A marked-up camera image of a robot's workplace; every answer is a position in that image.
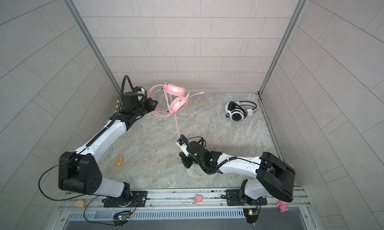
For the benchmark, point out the rectangular wooden block left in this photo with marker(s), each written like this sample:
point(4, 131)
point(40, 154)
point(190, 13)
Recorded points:
point(119, 161)

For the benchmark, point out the aluminium rail frame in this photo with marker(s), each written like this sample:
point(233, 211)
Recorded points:
point(178, 204)

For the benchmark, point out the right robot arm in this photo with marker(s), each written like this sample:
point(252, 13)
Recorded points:
point(270, 175)

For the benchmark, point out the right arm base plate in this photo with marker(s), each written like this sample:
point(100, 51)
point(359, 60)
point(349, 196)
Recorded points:
point(234, 198)

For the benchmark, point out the pink pig toy right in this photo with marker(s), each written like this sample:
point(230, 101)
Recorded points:
point(283, 206)

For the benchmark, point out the circuit board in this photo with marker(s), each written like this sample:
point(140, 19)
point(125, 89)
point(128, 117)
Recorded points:
point(251, 215)
point(122, 216)

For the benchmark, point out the pink headphones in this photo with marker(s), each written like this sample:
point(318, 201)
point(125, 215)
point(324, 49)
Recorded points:
point(176, 98)

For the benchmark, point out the white black headphones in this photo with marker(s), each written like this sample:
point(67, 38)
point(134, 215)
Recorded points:
point(237, 111)

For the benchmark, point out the round wooden piece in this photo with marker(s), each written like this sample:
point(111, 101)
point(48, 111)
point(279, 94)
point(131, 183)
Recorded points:
point(80, 204)

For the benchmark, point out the left circuit board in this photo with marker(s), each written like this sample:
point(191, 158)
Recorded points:
point(122, 216)

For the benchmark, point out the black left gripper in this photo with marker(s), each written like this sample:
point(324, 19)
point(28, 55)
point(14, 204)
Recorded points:
point(150, 106)

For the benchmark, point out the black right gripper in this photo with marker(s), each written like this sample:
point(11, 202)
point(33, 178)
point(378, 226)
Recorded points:
point(184, 160)

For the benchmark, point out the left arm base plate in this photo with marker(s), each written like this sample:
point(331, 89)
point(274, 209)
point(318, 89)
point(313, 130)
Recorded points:
point(138, 199)

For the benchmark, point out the pink pig toy centre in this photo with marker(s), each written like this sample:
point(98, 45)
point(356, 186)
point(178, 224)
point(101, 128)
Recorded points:
point(198, 199)

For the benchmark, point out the pink pig toy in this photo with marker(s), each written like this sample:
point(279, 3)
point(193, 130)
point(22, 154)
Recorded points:
point(283, 206)
point(198, 199)

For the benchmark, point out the right circuit board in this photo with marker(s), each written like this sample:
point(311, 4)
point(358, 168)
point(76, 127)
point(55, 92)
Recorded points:
point(251, 215)

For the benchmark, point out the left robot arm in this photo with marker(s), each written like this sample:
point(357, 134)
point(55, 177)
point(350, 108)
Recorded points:
point(79, 171)

